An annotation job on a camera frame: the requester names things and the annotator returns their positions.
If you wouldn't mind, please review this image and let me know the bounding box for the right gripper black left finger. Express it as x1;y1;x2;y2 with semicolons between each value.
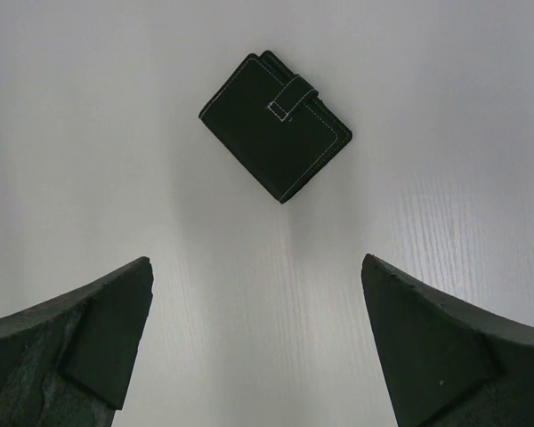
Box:
0;257;153;426

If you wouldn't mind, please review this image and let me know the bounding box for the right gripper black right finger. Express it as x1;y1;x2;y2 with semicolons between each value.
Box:
361;254;534;426

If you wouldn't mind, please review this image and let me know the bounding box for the black leather card holder wallet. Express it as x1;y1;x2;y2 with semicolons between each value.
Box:
198;51;352;204

